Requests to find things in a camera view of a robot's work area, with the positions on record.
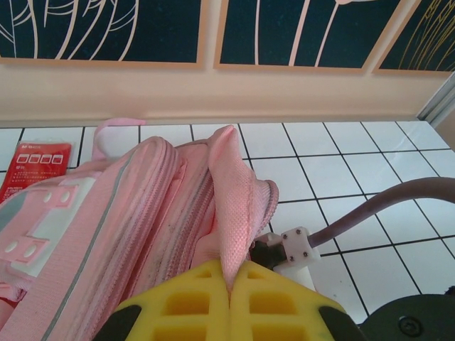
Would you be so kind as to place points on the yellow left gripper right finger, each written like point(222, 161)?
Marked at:
point(266, 280)

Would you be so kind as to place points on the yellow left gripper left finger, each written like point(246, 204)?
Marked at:
point(199, 280)

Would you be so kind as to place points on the pink student backpack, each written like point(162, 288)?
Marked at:
point(142, 199)

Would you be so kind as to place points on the red plastic packet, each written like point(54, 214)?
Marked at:
point(35, 170)

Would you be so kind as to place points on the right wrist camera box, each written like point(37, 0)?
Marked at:
point(266, 254)

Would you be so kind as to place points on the aluminium frame post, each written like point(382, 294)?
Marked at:
point(439, 99)

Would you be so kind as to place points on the dark wall panel pink flowers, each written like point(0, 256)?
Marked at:
point(277, 32)

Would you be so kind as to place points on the dark wall panel fern leaves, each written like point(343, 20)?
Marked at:
point(160, 28)

